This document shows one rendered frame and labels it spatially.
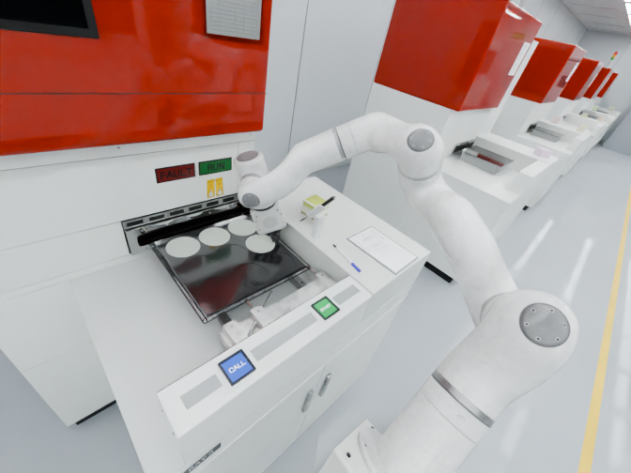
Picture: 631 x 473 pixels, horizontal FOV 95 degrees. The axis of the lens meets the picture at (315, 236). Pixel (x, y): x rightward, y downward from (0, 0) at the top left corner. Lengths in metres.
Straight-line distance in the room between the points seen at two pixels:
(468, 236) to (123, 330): 0.86
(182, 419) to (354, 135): 0.70
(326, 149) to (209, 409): 0.63
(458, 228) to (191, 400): 0.61
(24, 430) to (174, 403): 1.26
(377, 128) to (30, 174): 0.81
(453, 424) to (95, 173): 0.96
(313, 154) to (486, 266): 0.48
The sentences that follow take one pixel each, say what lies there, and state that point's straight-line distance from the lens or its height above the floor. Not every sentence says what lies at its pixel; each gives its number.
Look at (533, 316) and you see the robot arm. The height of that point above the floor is 1.25.
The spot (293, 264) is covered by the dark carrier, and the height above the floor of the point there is 0.90.
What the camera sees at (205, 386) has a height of 0.96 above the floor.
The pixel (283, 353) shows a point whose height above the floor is 0.96.
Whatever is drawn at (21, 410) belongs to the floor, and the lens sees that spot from 1.92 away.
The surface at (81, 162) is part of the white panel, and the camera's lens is 0.93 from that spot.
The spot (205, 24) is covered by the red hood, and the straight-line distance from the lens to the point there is 0.88.
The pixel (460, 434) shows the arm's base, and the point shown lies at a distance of 0.63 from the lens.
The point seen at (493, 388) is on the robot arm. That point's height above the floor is 1.12.
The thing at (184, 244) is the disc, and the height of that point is 0.90.
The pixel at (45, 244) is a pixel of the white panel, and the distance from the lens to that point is 1.03.
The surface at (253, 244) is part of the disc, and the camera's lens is 1.02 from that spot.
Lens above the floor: 1.55
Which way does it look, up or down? 37 degrees down
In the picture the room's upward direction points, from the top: 13 degrees clockwise
